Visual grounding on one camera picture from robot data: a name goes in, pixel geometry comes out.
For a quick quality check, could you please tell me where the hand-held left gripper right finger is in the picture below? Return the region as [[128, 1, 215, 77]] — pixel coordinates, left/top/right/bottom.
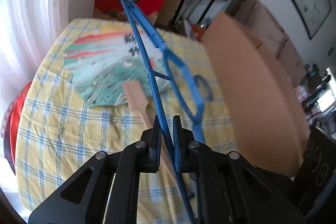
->
[[172, 115, 306, 224]]

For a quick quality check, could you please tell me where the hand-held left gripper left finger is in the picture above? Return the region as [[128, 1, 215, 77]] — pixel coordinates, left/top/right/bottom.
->
[[28, 115, 162, 224]]

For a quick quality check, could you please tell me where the blue plastic clothes hanger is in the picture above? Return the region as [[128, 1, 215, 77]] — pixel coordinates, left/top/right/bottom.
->
[[119, 0, 213, 223]]

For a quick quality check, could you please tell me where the large brown cardboard box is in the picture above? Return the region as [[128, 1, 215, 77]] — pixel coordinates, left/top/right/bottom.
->
[[201, 11, 310, 177]]

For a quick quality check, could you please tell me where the yellow plaid tablecloth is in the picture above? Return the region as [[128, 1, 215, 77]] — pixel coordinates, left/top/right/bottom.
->
[[14, 18, 237, 224]]

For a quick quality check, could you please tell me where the orange white bag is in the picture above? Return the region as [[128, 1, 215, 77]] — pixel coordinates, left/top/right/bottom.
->
[[184, 19, 210, 41]]

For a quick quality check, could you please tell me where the red stool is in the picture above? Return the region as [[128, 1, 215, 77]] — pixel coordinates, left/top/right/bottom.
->
[[1, 81, 33, 174]]

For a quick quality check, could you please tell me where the black box with round dials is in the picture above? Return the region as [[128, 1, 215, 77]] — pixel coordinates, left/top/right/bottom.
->
[[294, 126, 336, 214]]

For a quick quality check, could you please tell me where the flat brown cardboard sheet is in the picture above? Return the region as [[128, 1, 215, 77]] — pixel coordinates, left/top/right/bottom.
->
[[147, 0, 189, 28]]

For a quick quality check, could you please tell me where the cluttered side table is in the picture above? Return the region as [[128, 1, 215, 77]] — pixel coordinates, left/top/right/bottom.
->
[[295, 63, 336, 130]]

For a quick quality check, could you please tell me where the beige sofa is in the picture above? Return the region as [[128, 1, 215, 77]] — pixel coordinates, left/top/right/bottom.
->
[[227, 0, 307, 88]]

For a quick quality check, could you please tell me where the white curtain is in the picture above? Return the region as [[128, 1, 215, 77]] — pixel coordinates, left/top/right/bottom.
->
[[0, 0, 118, 114]]

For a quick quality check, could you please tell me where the painted hand fan wooden handle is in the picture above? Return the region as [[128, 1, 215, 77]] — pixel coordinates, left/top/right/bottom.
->
[[63, 30, 181, 188]]

